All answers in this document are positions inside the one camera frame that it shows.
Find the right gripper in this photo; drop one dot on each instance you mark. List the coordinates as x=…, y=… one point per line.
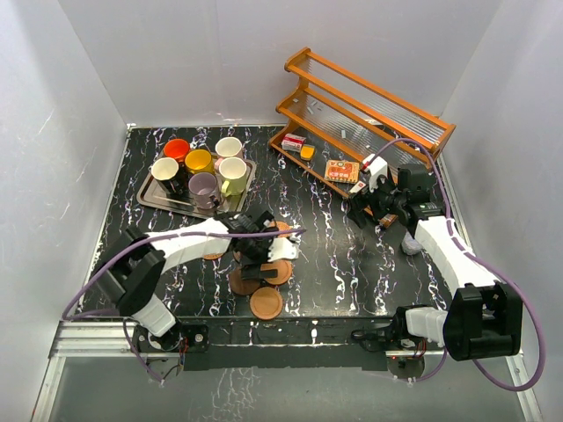
x=360, y=202

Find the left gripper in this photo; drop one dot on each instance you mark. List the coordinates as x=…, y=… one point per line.
x=252, y=267

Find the light wood coaster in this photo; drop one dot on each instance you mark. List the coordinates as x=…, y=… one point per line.
x=266, y=303
x=284, y=273

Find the woven rattan coaster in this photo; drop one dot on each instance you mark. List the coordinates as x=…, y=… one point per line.
x=213, y=256
x=282, y=228

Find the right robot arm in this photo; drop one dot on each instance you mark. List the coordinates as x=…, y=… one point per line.
x=484, y=319

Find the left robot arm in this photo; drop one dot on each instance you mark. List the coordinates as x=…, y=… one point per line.
x=131, y=269

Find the purple cup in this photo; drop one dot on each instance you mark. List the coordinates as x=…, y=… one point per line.
x=203, y=190

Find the pale green cup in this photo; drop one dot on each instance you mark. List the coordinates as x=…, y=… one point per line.
x=233, y=172

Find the yellow cup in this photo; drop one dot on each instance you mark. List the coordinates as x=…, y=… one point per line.
x=199, y=161

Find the pink cup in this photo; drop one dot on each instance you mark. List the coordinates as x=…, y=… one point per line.
x=228, y=147

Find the black cup white inside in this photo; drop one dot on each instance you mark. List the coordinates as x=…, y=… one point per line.
x=169, y=175

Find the orange-red cup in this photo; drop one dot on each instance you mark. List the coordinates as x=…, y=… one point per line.
x=177, y=149

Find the white stapler box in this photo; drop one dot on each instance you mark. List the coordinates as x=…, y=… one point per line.
x=360, y=188

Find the orange spiral notebook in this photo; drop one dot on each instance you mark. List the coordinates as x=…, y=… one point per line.
x=342, y=171

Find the small orange box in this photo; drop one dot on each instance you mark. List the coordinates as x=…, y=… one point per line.
x=307, y=152

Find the wooden shelf rack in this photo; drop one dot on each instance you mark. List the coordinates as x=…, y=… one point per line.
x=345, y=116

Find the red white small box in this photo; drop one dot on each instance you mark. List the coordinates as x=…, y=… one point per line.
x=294, y=143

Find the metal tray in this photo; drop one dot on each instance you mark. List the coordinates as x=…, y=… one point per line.
x=152, y=195

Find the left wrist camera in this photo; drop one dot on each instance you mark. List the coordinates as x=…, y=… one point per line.
x=283, y=248

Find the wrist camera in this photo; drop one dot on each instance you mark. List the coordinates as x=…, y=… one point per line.
x=374, y=166
x=283, y=248

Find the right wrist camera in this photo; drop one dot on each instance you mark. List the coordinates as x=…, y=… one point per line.
x=374, y=166

